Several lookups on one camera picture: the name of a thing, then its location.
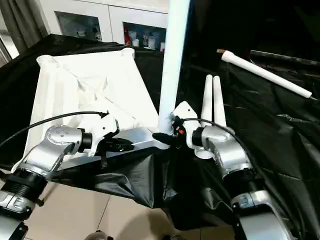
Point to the grey curtain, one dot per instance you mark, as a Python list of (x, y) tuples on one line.
[(20, 22)]

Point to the small red bottle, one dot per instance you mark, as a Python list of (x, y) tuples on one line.
[(127, 38)]

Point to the white plastic table leg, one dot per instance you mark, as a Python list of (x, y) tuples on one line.
[(172, 60), (265, 72), (206, 95), (219, 100)]

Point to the white plastic table top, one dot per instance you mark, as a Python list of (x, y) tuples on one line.
[(100, 80)]

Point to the black plastic mat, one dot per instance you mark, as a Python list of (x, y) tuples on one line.
[(280, 145)]

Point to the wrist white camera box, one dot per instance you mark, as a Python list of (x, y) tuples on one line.
[(102, 130), (186, 112)]

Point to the white glass-door cabinet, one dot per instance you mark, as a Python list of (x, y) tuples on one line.
[(100, 12)]

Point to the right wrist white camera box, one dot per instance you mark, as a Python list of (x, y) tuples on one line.
[(186, 112)]

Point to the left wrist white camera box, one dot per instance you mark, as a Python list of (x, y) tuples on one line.
[(102, 130)]

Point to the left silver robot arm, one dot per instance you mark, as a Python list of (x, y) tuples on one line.
[(55, 140)]

